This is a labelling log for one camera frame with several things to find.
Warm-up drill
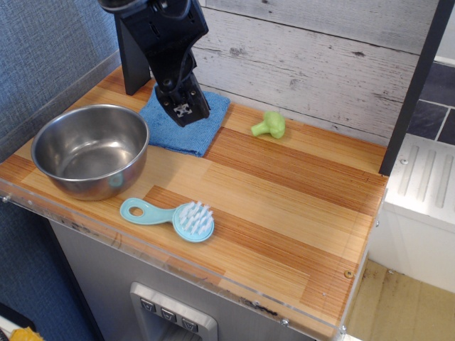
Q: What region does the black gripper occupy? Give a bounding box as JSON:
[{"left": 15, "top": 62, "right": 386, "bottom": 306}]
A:
[{"left": 116, "top": 1, "right": 210, "bottom": 127}]

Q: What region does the blue towel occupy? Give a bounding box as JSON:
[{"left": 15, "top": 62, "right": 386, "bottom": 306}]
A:
[{"left": 139, "top": 86, "right": 230, "bottom": 157}]

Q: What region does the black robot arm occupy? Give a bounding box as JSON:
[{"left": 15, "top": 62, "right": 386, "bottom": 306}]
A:
[{"left": 99, "top": 1, "right": 210, "bottom": 127}]

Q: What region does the yellow object at corner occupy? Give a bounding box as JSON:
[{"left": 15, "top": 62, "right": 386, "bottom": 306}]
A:
[{"left": 9, "top": 328, "right": 44, "bottom": 341}]

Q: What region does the green toy broccoli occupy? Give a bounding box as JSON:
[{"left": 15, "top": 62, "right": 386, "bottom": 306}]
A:
[{"left": 251, "top": 111, "right": 286, "bottom": 139}]

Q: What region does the stainless steel bowl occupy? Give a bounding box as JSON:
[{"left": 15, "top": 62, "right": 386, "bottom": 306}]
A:
[{"left": 31, "top": 104, "right": 149, "bottom": 201}]

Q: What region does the light blue scrub brush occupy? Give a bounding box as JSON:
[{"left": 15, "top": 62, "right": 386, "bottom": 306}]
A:
[{"left": 119, "top": 198, "right": 215, "bottom": 243}]

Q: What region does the silver dispenser button panel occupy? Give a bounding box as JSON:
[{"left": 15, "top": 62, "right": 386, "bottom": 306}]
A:
[{"left": 130, "top": 282, "right": 218, "bottom": 340}]

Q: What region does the white ridged side unit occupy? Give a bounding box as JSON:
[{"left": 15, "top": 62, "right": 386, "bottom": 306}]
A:
[{"left": 369, "top": 134, "right": 454, "bottom": 292}]

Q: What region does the dark left frame post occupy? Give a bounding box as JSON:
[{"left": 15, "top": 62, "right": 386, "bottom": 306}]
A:
[{"left": 114, "top": 14, "right": 151, "bottom": 95}]

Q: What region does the dark frame post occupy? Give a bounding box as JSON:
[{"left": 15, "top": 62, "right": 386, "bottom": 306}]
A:
[
  {"left": 379, "top": 0, "right": 454, "bottom": 176},
  {"left": 114, "top": 14, "right": 151, "bottom": 95}
]

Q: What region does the dark right frame post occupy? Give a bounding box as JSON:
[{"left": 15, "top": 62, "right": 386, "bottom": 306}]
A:
[{"left": 379, "top": 0, "right": 454, "bottom": 176}]

